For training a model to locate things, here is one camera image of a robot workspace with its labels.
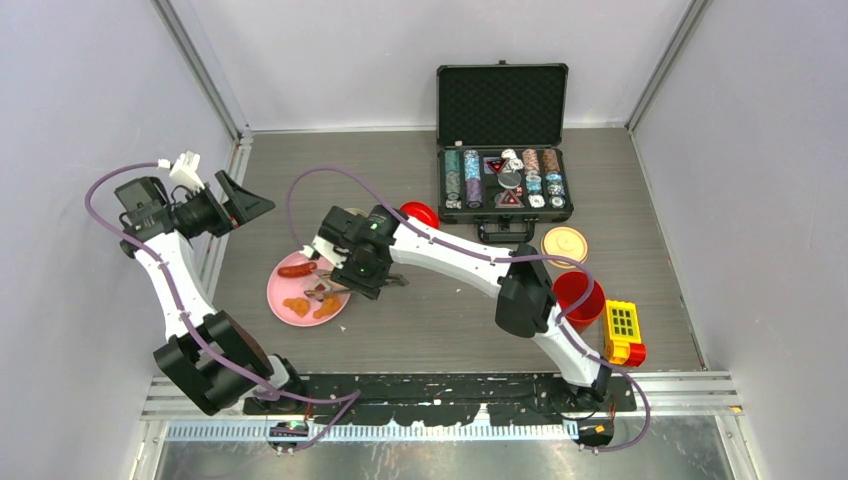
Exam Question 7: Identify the sushi roll piece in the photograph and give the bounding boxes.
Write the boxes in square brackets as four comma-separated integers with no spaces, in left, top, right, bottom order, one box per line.
[305,279,334,301]

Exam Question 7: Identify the red plastic cup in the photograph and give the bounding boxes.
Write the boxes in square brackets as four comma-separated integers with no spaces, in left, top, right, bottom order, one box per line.
[553,271,606,334]

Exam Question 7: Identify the metal serving tongs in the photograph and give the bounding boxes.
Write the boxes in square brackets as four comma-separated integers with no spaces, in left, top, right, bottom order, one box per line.
[304,269,409,300]

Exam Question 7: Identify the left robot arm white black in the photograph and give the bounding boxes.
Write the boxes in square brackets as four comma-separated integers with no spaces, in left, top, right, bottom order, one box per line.
[115,171,307,416]

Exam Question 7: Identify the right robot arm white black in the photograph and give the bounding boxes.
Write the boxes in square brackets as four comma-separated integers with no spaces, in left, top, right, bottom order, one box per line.
[301,205,612,411]

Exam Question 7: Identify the round steel lunch box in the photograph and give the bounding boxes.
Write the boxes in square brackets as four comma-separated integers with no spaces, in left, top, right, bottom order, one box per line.
[344,207,369,218]

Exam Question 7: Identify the fried chicken drumstick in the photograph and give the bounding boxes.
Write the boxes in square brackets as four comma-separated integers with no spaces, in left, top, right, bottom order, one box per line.
[313,294,343,320]

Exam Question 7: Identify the red sausage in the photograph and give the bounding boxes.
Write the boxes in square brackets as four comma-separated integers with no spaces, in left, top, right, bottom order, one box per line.
[276,261,318,278]

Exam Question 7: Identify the pink plate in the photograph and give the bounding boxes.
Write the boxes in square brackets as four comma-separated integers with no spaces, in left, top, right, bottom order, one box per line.
[266,252,351,328]

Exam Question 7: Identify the fried chicken nugget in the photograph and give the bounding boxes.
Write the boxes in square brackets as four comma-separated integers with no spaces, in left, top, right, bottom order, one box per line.
[282,298,312,318]

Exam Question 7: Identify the red lid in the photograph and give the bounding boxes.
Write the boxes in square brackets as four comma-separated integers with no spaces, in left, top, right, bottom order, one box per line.
[400,201,440,229]

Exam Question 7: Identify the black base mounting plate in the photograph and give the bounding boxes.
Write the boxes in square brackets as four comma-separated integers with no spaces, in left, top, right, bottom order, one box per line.
[242,373,636,427]

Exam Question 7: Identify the black poker chip case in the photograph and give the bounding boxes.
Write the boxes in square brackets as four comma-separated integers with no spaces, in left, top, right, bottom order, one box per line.
[436,61,574,244]

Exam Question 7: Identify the beige round lid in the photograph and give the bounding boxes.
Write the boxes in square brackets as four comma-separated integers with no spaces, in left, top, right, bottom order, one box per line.
[540,226,589,262]

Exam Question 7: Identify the yellow red toy block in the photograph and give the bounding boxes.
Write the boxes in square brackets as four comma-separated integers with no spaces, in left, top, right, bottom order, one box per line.
[603,299,647,368]

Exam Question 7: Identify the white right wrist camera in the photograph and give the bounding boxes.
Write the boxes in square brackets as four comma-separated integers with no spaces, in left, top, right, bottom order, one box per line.
[300,236,347,268]

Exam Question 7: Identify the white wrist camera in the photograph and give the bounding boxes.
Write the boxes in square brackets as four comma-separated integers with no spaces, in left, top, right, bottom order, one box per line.
[156,150,206,193]
[300,236,347,268]

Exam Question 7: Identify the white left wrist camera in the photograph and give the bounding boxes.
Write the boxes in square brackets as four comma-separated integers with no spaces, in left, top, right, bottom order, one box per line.
[156,150,206,193]

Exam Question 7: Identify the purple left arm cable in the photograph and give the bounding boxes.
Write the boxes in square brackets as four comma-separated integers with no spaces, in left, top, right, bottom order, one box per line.
[84,161,362,455]

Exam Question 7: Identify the toothed aluminium rail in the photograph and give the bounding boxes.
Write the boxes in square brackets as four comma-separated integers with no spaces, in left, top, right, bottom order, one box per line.
[164,419,578,444]

